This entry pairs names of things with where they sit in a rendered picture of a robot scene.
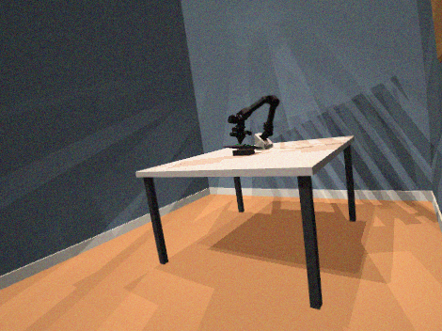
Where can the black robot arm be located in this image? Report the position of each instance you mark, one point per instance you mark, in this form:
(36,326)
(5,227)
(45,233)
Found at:
(246,113)

